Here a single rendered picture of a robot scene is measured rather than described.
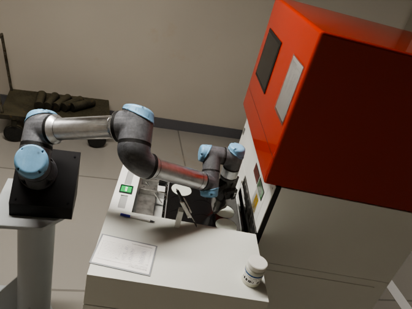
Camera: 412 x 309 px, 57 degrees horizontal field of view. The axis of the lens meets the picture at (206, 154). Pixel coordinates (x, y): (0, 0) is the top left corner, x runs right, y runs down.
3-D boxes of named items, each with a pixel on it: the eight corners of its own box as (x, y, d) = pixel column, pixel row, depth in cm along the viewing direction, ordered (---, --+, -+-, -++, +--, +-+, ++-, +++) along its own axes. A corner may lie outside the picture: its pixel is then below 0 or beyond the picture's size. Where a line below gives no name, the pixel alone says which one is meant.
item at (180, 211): (188, 224, 158) (195, 198, 152) (187, 230, 155) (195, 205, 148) (173, 222, 157) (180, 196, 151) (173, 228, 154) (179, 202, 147)
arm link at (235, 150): (225, 140, 165) (244, 143, 167) (219, 161, 170) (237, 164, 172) (229, 149, 158) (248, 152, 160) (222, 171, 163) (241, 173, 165)
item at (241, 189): (239, 194, 208) (244, 180, 203) (248, 253, 169) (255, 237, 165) (236, 194, 207) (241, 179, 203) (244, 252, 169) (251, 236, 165)
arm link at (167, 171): (125, 171, 124) (225, 197, 157) (130, 139, 126) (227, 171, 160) (106, 175, 131) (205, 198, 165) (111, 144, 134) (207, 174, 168)
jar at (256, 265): (258, 274, 143) (266, 255, 139) (260, 289, 137) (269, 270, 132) (240, 271, 142) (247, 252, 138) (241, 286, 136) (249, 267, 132)
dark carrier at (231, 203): (234, 193, 199) (234, 192, 199) (240, 238, 169) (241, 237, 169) (169, 180, 195) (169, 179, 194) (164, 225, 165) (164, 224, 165)
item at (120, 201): (143, 169, 211) (146, 148, 204) (126, 238, 163) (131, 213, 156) (125, 166, 210) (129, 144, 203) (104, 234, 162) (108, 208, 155)
